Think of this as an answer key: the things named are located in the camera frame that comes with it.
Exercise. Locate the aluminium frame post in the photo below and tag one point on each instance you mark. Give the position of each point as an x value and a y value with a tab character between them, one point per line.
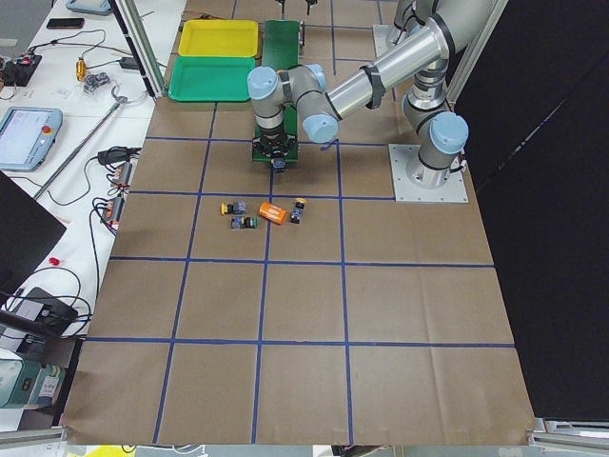
132	27

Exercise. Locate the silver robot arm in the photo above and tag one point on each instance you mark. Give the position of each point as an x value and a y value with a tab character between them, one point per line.
426	35
356	21

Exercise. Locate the green push button switch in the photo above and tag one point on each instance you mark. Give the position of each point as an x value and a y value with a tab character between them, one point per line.
278	164
244	222

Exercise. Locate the brass connector part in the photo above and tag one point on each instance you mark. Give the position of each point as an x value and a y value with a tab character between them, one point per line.
81	69

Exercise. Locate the black monitor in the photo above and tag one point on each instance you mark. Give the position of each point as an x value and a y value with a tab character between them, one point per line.
28	234

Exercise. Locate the long metal rod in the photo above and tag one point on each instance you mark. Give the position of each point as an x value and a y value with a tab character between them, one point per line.
120	100

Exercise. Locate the green plastic tray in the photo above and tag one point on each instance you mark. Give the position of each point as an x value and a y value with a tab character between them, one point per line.
210	79

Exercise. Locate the yellow push button switch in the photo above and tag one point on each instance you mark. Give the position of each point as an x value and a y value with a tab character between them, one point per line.
296	214
238	207

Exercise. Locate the orange 4680 cylinder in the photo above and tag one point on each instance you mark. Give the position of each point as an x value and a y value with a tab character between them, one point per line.
272	213

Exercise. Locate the yellow plastic tray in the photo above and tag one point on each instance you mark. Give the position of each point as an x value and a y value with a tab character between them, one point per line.
217	37

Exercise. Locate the black smartphone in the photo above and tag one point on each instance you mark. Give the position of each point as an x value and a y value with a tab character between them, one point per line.
70	23

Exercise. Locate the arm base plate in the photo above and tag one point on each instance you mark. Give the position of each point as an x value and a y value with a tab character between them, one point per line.
414	183
384	38

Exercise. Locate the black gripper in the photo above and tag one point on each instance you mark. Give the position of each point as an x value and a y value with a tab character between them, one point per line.
272	142

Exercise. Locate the blue teach pendant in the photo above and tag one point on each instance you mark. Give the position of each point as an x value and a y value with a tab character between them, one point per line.
94	7
27	134

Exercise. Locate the black power adapter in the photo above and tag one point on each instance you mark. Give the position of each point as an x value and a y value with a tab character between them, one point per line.
41	314

